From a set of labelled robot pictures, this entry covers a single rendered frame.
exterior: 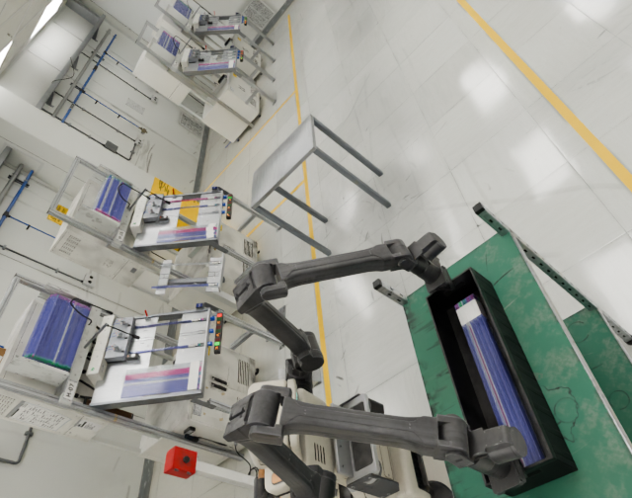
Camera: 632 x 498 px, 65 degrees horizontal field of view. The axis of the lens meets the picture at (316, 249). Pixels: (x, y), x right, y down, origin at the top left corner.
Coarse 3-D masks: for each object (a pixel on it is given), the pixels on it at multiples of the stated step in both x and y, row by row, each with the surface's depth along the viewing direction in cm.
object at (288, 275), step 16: (400, 240) 138; (336, 256) 133; (352, 256) 133; (368, 256) 133; (384, 256) 133; (400, 256) 134; (288, 272) 128; (304, 272) 129; (320, 272) 130; (336, 272) 132; (352, 272) 134; (272, 288) 125; (288, 288) 130
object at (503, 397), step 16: (464, 304) 150; (480, 304) 148; (464, 320) 147; (480, 320) 143; (480, 336) 140; (480, 352) 138; (496, 352) 134; (480, 368) 135; (496, 368) 132; (496, 384) 129; (512, 384) 127; (496, 400) 127; (512, 400) 124; (496, 416) 125; (512, 416) 122; (528, 416) 122; (528, 432) 117; (528, 448) 116; (528, 464) 114
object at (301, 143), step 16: (304, 128) 364; (320, 128) 375; (288, 144) 373; (304, 144) 350; (272, 160) 384; (288, 160) 359; (304, 160) 345; (256, 176) 394; (272, 176) 369; (352, 176) 356; (256, 192) 378; (272, 192) 362; (368, 192) 367; (256, 208) 372; (304, 208) 427; (288, 224) 388; (304, 240) 397
